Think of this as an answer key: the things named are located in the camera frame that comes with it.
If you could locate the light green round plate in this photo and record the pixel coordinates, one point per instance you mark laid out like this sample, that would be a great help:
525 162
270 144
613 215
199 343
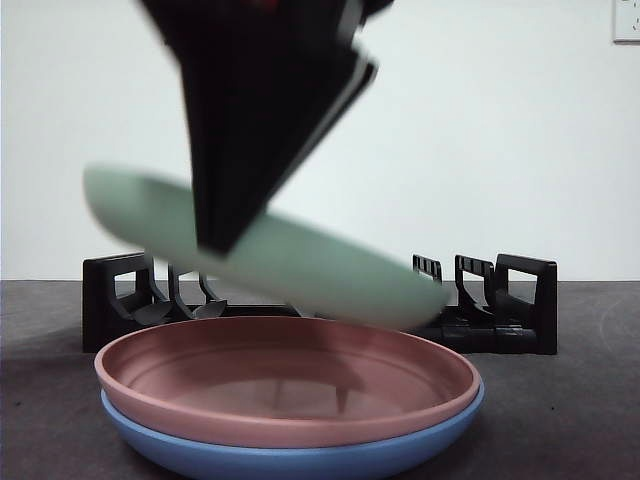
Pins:
325 270

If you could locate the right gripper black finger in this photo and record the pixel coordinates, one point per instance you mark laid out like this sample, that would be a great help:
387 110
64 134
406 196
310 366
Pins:
240 140
345 95

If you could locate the blue round plate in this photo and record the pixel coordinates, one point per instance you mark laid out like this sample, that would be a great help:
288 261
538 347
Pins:
300 465

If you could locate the pink round plate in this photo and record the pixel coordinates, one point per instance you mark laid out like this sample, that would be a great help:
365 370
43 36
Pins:
250 380

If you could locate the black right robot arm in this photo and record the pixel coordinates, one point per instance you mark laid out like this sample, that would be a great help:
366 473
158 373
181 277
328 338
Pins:
225 20

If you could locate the black plastic dish rack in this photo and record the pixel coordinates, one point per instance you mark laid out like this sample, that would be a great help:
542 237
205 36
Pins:
545 310

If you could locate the white wall socket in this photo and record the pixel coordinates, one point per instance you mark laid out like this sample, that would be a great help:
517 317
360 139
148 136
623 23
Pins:
627 20

